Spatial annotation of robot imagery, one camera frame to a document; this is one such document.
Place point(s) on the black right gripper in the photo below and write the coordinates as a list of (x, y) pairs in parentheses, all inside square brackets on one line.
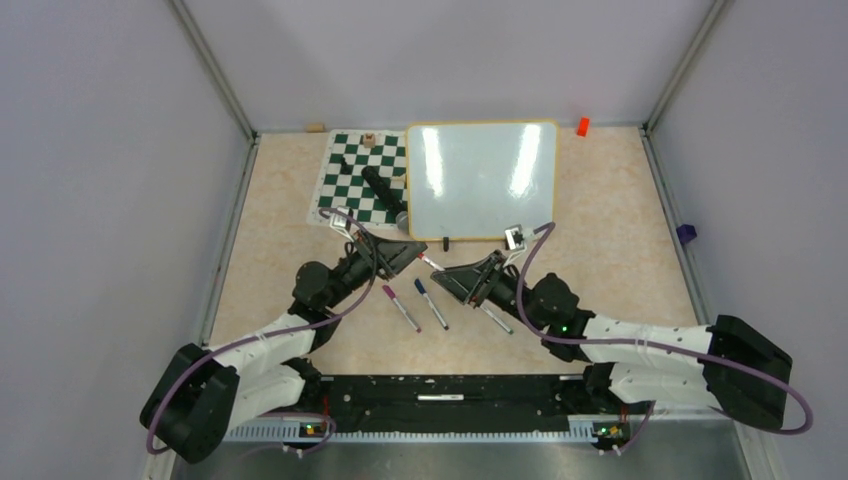
[(464, 280)]

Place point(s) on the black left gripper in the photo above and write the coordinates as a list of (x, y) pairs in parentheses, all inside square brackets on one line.
[(398, 254)]

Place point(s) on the yellow framed whiteboard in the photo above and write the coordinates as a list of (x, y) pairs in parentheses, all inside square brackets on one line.
[(472, 180)]

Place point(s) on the red marker pen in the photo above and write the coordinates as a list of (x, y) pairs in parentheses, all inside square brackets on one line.
[(427, 260)]

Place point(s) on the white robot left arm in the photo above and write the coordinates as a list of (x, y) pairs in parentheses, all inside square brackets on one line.
[(205, 393)]

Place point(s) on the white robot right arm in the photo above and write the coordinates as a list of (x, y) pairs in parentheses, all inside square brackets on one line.
[(727, 365)]

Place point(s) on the blue capped marker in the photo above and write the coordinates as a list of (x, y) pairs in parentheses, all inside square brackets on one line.
[(431, 304)]

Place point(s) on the purple capped marker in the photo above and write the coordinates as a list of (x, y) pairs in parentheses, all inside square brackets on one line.
[(404, 312)]

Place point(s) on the green capped marker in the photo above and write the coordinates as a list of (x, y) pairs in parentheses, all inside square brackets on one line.
[(501, 323)]

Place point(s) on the black glitter microphone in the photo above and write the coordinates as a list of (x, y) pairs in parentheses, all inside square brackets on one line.
[(382, 190)]

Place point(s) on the green white chess mat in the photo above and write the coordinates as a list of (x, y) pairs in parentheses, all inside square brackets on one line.
[(333, 189)]

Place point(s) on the orange block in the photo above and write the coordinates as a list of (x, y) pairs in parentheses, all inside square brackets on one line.
[(583, 127)]

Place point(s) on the purple block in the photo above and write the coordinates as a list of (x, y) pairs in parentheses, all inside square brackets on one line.
[(686, 233)]

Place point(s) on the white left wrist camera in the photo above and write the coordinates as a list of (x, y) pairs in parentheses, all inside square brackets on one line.
[(340, 222)]

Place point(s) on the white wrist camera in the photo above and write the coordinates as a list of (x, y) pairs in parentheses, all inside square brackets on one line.
[(340, 222), (517, 238)]

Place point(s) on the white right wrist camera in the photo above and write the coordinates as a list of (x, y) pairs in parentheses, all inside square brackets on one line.
[(517, 238)]

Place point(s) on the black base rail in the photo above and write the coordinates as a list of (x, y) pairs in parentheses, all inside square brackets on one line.
[(459, 404)]

